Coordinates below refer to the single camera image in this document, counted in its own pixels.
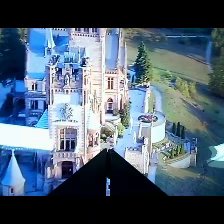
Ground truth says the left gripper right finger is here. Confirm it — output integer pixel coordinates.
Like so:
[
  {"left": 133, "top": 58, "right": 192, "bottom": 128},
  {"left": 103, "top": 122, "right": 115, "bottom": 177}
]
[{"left": 107, "top": 148, "right": 169, "bottom": 197}]

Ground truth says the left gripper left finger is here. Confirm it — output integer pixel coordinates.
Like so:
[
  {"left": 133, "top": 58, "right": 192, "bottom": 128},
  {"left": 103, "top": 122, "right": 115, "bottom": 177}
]
[{"left": 47, "top": 148, "right": 109, "bottom": 197}]

